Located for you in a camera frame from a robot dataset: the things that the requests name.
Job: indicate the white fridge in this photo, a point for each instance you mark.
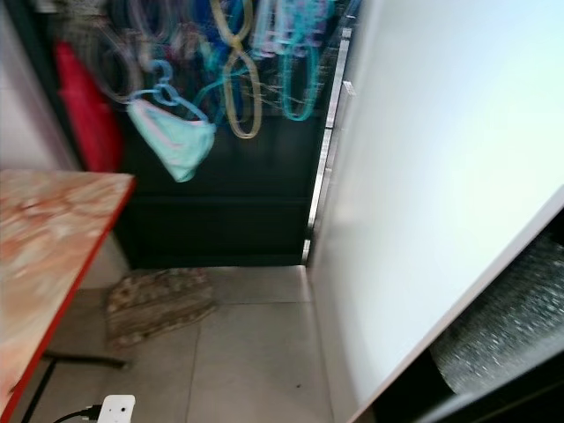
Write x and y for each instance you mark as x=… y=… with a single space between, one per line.
x=432 y=194

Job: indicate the black metal table leg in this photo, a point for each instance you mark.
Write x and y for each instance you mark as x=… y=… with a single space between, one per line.
x=84 y=359

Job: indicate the blue plastic hanger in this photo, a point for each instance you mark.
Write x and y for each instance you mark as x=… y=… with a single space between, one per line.
x=166 y=88

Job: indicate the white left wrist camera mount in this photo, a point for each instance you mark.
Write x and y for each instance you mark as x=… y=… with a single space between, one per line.
x=117 y=410

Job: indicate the light blue underwear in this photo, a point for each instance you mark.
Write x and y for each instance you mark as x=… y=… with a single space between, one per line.
x=176 y=143

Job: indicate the teal plastic hanger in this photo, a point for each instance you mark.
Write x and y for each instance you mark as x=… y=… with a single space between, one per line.
x=317 y=88

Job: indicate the brown patterned doormat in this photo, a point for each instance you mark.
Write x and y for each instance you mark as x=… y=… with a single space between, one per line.
x=159 y=306

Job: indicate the orange marble pattern table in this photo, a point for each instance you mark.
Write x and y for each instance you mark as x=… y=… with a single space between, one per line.
x=44 y=256

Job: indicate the red bag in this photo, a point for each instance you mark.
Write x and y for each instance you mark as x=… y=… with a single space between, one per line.
x=88 y=110

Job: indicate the olive yellow hanger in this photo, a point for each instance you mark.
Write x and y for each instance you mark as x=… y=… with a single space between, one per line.
x=257 y=92

